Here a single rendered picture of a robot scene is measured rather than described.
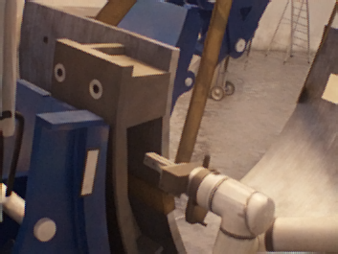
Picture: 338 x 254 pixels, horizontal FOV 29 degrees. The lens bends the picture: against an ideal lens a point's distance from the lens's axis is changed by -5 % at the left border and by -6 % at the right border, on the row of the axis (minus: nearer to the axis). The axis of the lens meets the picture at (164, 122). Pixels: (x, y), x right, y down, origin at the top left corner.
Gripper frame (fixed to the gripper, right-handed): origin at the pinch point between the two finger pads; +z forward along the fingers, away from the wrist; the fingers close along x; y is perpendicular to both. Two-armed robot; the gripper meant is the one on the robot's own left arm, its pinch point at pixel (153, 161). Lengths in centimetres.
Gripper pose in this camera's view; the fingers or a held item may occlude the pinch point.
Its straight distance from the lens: 161.7
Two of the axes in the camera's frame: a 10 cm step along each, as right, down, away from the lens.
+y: 2.0, -9.4, -2.7
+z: -7.1, -3.3, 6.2
